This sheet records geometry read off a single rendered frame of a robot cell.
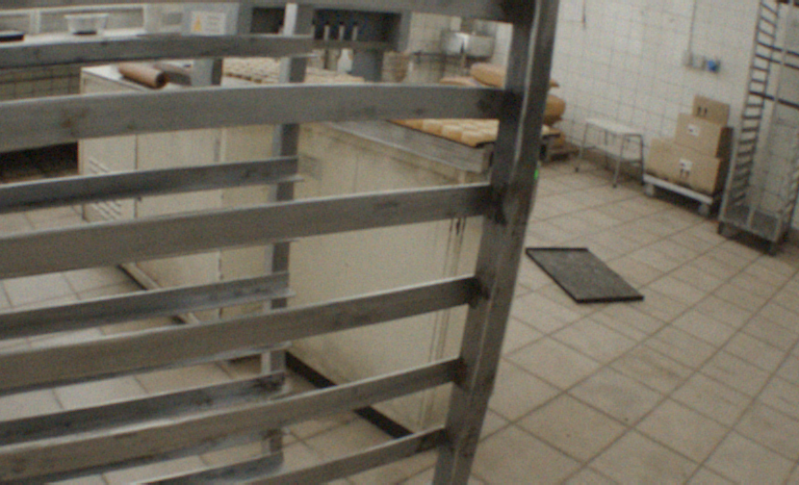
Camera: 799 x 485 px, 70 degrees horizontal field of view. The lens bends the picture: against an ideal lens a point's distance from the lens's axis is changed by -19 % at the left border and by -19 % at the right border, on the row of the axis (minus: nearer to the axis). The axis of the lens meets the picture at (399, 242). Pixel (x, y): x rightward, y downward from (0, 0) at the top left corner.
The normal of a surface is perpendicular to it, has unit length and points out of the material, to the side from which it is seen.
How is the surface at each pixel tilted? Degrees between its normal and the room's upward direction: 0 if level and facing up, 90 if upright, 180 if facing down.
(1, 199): 90
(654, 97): 90
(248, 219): 90
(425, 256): 90
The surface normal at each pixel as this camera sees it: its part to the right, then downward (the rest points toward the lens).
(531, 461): 0.12, -0.93
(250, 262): 0.73, 0.33
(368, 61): -0.68, 0.18
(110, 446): 0.57, 0.36
